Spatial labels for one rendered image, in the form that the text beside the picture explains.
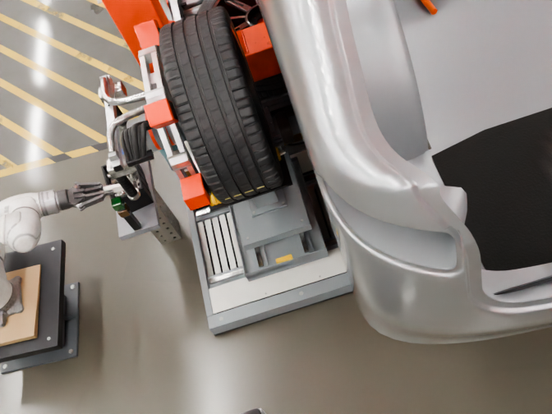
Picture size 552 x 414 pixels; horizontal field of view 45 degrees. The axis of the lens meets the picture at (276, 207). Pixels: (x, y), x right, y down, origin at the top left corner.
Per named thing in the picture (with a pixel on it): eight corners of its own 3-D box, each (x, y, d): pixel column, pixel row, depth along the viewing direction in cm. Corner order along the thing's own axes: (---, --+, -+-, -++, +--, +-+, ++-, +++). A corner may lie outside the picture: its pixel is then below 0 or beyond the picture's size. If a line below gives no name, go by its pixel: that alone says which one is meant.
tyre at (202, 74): (209, -37, 220) (255, 79, 279) (143, -13, 222) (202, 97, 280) (255, 121, 190) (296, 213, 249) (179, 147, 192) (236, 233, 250)
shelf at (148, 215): (160, 227, 268) (158, 224, 265) (121, 241, 269) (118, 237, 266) (148, 147, 291) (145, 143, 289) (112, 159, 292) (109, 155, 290)
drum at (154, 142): (198, 145, 238) (185, 121, 226) (143, 163, 240) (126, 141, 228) (191, 117, 246) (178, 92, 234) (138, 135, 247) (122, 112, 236)
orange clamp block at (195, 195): (207, 182, 224) (211, 204, 219) (185, 190, 225) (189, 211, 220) (200, 172, 218) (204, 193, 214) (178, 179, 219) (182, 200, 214)
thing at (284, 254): (328, 257, 282) (325, 246, 274) (249, 282, 284) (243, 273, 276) (300, 166, 309) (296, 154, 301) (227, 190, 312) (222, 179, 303)
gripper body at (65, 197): (57, 204, 239) (83, 198, 241) (54, 186, 243) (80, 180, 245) (62, 215, 245) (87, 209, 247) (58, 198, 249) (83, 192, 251)
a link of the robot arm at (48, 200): (38, 186, 242) (54, 183, 243) (43, 201, 249) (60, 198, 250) (40, 206, 237) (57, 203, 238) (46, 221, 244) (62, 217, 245)
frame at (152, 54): (224, 218, 244) (172, 131, 199) (207, 223, 245) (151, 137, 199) (200, 111, 274) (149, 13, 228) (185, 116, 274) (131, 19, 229)
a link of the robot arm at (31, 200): (45, 209, 250) (46, 227, 240) (2, 218, 247) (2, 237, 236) (38, 185, 244) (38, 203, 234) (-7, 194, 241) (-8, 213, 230)
